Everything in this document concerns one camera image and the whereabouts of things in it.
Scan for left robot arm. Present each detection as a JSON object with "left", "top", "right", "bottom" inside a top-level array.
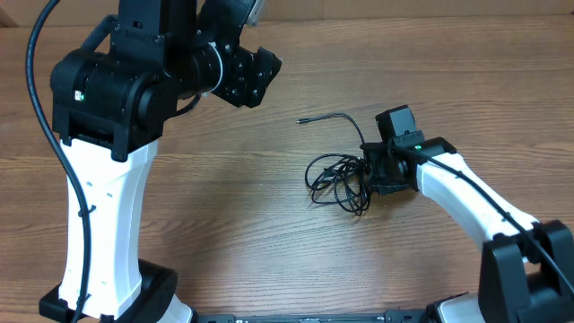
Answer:
[{"left": 36, "top": 0, "right": 282, "bottom": 323}]

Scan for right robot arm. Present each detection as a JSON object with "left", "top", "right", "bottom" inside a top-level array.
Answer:
[{"left": 361, "top": 105, "right": 573, "bottom": 323}]

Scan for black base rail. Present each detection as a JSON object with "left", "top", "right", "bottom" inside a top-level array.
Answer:
[{"left": 191, "top": 310, "right": 440, "bottom": 323}]

